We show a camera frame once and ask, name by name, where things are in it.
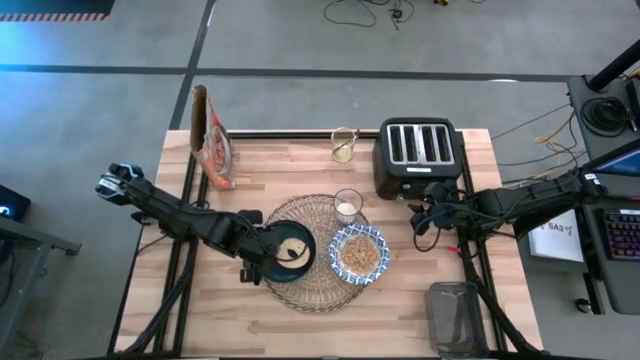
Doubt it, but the backlit black keyboard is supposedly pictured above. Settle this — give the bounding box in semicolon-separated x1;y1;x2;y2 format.
602;207;640;262

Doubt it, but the small grey desk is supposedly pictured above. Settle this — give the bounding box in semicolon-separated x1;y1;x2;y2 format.
567;74;640;161

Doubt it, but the black floor cable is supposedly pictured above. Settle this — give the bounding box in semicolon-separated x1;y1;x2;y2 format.
322;0;416;31

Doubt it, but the dark green plate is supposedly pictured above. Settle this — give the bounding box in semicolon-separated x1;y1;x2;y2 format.
259;219;318;284

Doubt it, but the blue patterned paper bowl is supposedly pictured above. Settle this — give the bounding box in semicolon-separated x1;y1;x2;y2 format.
328;223;391;287

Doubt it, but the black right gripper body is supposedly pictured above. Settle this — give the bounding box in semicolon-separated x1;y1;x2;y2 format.
407;179;474;236

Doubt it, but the clear grey plastic container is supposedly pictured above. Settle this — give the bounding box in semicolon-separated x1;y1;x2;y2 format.
424;280;489;357

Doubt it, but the grey metal table leg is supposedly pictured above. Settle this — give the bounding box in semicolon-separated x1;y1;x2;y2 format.
0;214;84;360

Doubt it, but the yellow cable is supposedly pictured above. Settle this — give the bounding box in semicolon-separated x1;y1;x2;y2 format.
534;112;576;181

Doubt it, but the black four-slot toaster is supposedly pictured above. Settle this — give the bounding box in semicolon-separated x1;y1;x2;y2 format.
372;117;464;201

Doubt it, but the thin gold spoon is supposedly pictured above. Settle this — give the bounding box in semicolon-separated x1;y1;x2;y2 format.
333;128;361;154

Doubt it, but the yellow tinted glass cup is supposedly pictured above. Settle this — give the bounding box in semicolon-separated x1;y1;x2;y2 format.
330;126;359;164

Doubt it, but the laptop with blue screen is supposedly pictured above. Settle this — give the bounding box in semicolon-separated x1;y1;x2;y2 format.
582;139;640;199

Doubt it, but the ring cereal pile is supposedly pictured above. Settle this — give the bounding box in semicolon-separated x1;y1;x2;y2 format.
339;235;381;276

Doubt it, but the orange pumpkin cereal bag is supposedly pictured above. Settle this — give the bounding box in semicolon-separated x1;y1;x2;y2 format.
189;84;237;191

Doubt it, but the round woven straw placemat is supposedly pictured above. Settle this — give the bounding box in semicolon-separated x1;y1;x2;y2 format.
263;193;374;314

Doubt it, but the white label sheet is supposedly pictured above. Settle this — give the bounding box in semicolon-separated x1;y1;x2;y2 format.
528;219;586;264

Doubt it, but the hazard-striped floor mat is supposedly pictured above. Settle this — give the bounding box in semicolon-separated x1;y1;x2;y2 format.
0;0;116;22

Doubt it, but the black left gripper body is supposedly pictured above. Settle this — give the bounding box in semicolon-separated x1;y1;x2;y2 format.
219;209;274;286

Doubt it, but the black pole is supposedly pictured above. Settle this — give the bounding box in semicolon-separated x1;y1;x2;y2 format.
587;38;640;94

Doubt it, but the clear glass with milk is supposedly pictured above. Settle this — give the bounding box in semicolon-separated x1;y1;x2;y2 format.
333;188;365;226

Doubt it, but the coiled black cable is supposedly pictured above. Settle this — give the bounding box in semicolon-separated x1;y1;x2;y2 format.
581;96;632;132

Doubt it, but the black box with blue light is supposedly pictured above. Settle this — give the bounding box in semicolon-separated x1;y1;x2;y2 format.
0;184;32;222

